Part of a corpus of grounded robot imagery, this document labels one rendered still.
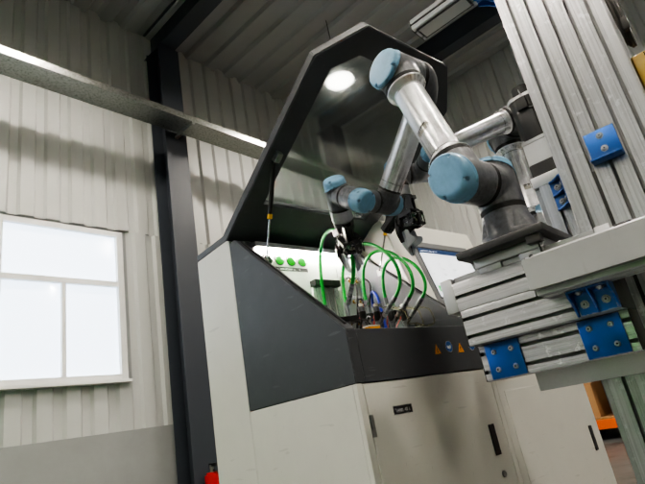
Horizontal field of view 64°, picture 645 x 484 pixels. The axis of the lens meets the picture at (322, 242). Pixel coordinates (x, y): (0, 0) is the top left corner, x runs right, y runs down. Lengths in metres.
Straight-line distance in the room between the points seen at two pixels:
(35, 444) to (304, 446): 3.86
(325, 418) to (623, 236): 0.97
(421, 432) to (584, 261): 0.79
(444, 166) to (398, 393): 0.72
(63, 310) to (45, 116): 2.20
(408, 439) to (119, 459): 4.28
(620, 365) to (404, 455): 0.64
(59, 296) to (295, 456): 4.24
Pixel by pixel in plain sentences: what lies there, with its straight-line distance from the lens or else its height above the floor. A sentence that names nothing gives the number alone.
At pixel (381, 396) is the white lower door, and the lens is 1.58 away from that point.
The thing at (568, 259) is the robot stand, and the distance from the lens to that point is 1.15.
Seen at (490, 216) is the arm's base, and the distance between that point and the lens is 1.37.
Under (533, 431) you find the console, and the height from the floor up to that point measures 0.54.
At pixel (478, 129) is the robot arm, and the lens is 1.92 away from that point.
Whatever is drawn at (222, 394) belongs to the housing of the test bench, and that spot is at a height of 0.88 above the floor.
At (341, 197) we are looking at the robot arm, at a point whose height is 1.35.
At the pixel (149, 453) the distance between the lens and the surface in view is 5.78.
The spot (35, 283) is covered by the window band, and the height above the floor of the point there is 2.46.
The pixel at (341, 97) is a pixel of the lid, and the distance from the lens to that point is 1.98.
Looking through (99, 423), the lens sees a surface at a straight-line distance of 5.59.
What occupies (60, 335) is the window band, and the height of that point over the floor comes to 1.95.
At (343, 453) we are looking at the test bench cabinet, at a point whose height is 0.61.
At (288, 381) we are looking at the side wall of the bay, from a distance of 1.77.
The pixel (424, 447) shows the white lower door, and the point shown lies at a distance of 1.69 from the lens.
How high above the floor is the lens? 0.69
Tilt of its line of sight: 20 degrees up
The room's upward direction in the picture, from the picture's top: 11 degrees counter-clockwise
